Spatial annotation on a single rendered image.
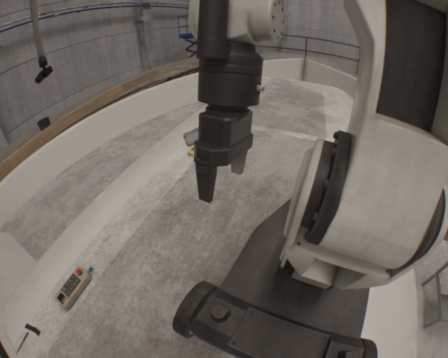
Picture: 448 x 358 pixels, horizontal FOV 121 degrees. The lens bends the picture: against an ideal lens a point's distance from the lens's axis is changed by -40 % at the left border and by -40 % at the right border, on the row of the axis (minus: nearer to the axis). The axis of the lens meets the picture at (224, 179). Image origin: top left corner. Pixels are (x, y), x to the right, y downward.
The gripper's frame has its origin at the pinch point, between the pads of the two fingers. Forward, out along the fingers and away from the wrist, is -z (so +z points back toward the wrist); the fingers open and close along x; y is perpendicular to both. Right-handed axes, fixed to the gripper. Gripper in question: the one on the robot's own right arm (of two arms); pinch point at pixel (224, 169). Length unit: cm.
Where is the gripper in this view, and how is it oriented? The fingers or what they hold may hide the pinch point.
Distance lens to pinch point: 34.3
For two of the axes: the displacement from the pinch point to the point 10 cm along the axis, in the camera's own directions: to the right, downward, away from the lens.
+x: -4.8, 4.0, -7.8
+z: 0.6, -8.7, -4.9
